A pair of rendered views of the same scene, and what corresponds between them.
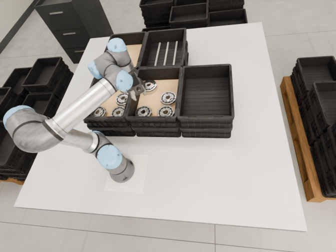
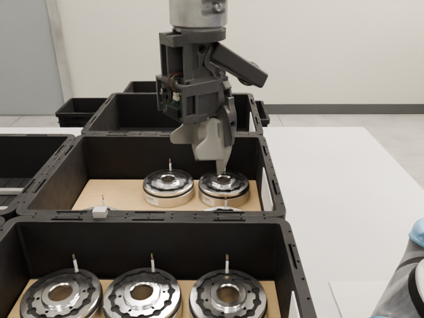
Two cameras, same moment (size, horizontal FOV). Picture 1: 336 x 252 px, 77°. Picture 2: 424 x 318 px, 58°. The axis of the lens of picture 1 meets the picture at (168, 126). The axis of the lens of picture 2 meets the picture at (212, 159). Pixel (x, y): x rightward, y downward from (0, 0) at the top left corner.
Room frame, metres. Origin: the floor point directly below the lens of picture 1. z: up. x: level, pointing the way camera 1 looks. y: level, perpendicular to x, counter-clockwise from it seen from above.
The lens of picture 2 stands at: (1.02, 0.60, 1.25)
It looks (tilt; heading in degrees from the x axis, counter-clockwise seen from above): 27 degrees down; 249
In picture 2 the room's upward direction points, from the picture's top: straight up
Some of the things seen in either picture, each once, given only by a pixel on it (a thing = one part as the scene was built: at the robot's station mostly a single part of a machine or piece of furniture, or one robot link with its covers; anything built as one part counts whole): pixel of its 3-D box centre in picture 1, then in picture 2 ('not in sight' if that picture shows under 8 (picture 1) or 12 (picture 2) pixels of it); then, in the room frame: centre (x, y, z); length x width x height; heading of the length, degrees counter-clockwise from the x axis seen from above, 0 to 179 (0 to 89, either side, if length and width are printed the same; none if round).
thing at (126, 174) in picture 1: (119, 167); not in sight; (0.56, 0.34, 0.75); 0.15 x 0.15 x 0.10
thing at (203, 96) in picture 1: (205, 96); (178, 133); (0.78, -0.27, 0.87); 0.40 x 0.30 x 0.11; 158
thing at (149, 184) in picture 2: (168, 97); (168, 182); (0.86, -0.05, 0.86); 0.10 x 0.10 x 0.01
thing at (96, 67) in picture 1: (104, 67); not in sight; (0.78, 0.19, 1.27); 0.11 x 0.11 x 0.08; 30
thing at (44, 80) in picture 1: (55, 85); not in sight; (1.95, 1.04, 0.37); 0.40 x 0.30 x 0.45; 159
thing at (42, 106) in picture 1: (43, 119); not in sight; (1.58, 1.19, 0.31); 0.40 x 0.30 x 0.34; 159
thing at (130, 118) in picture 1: (155, 91); (162, 172); (0.89, 0.01, 0.92); 0.40 x 0.30 x 0.02; 158
